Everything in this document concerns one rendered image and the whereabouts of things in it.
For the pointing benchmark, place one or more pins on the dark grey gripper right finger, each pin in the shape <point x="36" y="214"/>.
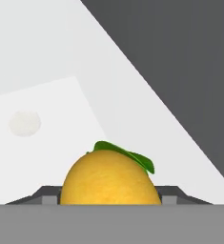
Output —
<point x="172" y="194"/>

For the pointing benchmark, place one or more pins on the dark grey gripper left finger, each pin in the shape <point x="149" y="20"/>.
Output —
<point x="43" y="194"/>

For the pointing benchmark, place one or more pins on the yellow lemon with green leaf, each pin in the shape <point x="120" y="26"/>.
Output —
<point x="110" y="178"/>

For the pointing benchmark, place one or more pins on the white fridge interior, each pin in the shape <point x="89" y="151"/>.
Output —
<point x="85" y="79"/>

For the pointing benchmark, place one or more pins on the dark grey fridge door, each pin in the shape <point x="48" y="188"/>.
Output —
<point x="180" y="63"/>

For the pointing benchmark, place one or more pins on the pale white round object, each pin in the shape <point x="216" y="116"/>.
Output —
<point x="24" y="123"/>

